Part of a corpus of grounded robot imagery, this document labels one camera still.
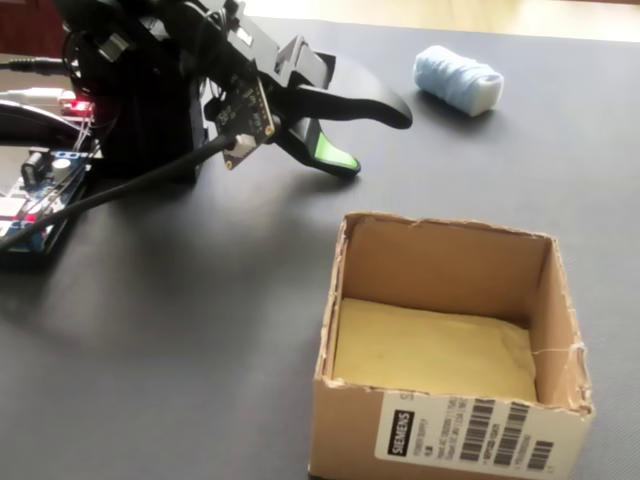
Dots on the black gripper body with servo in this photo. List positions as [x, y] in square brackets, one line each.
[280, 62]

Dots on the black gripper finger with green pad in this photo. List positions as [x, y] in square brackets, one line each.
[327, 155]

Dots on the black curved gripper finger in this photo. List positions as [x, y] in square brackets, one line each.
[360, 107]

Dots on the blue yarn-wrapped foam block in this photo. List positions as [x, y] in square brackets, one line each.
[450, 77]

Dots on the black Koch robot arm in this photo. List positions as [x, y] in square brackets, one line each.
[145, 100]

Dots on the open brown cardboard box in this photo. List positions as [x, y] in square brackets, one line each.
[350, 425]

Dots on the motor controller board, red LED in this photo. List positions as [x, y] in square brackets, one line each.
[75, 106]

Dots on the yellow foam pad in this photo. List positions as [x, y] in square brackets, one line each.
[425, 350]

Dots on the dark grey table mat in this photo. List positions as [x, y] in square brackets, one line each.
[175, 325]

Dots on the blue circuit board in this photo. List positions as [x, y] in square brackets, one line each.
[70, 172]

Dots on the black power plug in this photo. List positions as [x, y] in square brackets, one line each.
[35, 65]

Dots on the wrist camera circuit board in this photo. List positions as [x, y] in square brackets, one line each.
[245, 107]

